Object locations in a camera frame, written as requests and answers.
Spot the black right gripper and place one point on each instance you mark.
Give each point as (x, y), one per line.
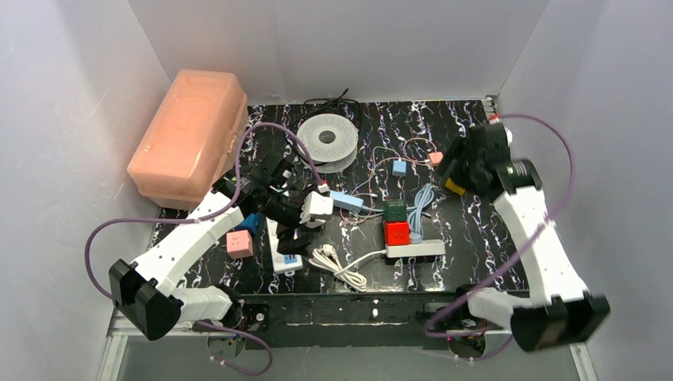
(458, 171)

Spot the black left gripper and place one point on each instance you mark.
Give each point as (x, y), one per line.
(290, 226)

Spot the white plug with cable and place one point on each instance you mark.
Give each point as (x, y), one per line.
(326, 258)

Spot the white yellow cube adapter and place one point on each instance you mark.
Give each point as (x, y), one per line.
(454, 188)

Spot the blue cube adapter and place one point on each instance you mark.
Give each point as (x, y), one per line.
(250, 224)

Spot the pink cube adapter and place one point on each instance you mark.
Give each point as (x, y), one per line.
(239, 244)

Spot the light blue power strip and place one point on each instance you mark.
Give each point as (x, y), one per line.
(346, 202)

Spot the white small power strip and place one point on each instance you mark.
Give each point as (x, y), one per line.
(424, 248)

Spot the red cube adapter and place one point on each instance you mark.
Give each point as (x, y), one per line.
(396, 233)

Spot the green cube adapter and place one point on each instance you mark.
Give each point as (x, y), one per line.
(394, 211)

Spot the light blue usb charger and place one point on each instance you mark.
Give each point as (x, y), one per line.
(398, 168)

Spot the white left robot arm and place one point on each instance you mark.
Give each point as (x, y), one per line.
(146, 291)

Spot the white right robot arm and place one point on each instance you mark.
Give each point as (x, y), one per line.
(537, 295)

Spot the small pink usb charger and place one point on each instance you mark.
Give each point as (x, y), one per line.
(434, 159)

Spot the white perforated round speaker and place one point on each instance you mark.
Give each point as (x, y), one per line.
(332, 142)

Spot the pink translucent storage box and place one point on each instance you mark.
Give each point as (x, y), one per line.
(191, 140)

